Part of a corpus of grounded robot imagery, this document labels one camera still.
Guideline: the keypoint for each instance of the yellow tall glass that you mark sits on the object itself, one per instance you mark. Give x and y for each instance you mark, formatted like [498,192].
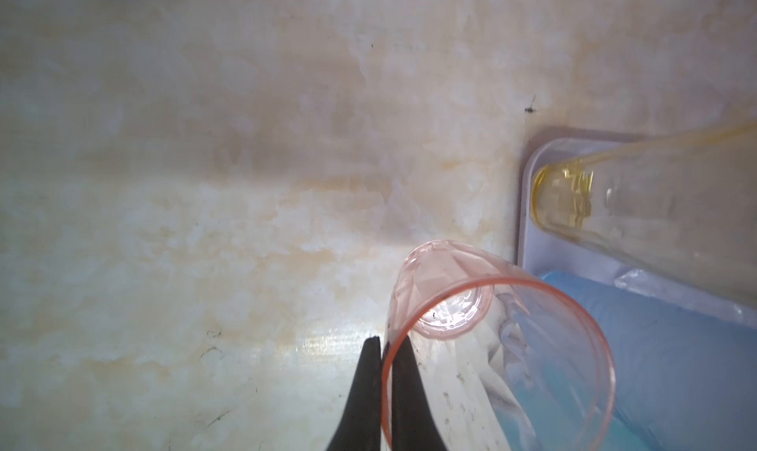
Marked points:
[682,207]

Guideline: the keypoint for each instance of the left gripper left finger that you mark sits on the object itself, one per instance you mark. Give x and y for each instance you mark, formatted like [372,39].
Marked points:
[359,427]

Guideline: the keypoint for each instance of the lilac plastic tray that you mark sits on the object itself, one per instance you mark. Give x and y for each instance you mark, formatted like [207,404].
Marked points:
[540,252]

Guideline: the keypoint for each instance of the blue tall glass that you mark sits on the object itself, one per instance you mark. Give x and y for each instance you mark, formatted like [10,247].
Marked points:
[667,378]

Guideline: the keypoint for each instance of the pink small glass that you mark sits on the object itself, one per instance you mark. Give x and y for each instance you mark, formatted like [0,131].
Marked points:
[445,300]

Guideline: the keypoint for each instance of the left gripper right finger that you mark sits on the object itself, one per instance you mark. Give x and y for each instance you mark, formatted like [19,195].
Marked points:
[411,422]

